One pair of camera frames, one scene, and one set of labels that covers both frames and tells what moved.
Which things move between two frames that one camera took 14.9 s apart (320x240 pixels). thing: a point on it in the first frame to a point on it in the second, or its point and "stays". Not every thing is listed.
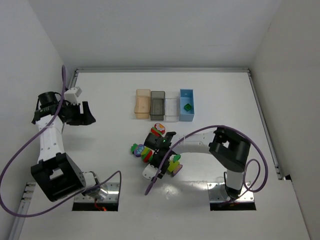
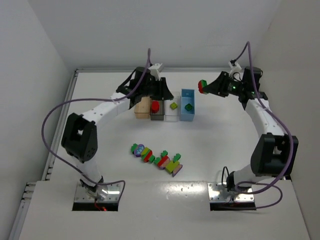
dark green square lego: x=187 y=107 stays
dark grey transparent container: x=157 y=105 stays
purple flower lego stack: x=137 y=149 stays
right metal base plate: x=217 y=193 stays
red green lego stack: x=155 y=132 to x=203 y=87
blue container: x=186 y=109 stays
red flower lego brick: x=160 y=127 to x=155 y=106
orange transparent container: x=142 y=104 stays
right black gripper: x=160 y=155 to x=222 y=83
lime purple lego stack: x=175 y=167 stays
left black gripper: x=77 y=113 to x=155 y=87
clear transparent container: x=172 y=107 stays
